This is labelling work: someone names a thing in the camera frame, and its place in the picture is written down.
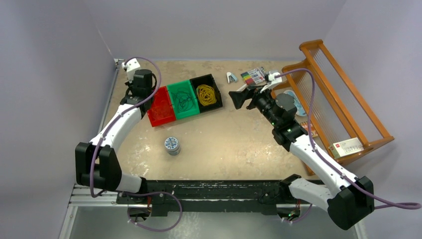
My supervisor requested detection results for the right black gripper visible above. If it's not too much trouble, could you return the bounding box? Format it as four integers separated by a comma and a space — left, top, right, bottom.
229, 83, 280, 127

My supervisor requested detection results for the round blue white tin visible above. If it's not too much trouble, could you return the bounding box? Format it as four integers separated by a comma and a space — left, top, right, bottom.
164, 136, 181, 156

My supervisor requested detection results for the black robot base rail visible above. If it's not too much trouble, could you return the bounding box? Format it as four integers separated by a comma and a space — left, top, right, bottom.
116, 177, 307, 217

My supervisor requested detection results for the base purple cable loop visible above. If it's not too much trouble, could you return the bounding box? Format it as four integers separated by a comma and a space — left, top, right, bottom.
126, 192, 184, 233

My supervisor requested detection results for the black plastic bin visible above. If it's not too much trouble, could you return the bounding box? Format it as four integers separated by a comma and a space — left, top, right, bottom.
189, 74, 223, 113

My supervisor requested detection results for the green plastic bin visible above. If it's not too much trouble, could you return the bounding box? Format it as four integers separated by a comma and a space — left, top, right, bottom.
166, 80, 200, 120

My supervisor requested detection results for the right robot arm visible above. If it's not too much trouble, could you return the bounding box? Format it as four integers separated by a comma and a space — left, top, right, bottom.
228, 87, 375, 230

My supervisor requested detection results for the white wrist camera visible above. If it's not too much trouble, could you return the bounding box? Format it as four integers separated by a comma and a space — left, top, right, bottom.
255, 70, 283, 93
121, 58, 142, 83

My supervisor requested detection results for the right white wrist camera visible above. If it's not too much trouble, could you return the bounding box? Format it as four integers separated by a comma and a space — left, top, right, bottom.
255, 70, 283, 93

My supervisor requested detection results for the orange cable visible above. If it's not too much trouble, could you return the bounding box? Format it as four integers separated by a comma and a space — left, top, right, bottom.
151, 100, 173, 121

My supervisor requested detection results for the yellow coiled cable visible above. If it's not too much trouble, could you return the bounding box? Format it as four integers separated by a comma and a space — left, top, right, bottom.
196, 84, 217, 106

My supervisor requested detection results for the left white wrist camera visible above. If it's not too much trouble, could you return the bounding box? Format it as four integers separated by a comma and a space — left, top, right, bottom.
121, 58, 142, 83

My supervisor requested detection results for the loose white marker pen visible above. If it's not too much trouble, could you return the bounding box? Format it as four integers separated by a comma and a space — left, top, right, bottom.
236, 84, 247, 92

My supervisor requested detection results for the marker pen pack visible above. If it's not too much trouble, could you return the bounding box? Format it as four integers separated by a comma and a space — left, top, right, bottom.
240, 67, 266, 86

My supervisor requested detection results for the red plastic bin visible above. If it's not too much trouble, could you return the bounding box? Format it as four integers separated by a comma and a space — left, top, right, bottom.
147, 86, 176, 127

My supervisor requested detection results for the wooden rack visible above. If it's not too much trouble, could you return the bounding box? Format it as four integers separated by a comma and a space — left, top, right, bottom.
275, 39, 394, 165

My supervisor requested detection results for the blue white plastic packet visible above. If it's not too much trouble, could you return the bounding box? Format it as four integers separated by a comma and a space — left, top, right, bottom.
284, 90, 307, 117

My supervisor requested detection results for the white red cardboard box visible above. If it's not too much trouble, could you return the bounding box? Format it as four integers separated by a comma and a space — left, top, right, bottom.
329, 137, 364, 159

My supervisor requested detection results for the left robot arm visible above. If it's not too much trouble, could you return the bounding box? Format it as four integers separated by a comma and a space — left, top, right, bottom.
75, 69, 159, 204

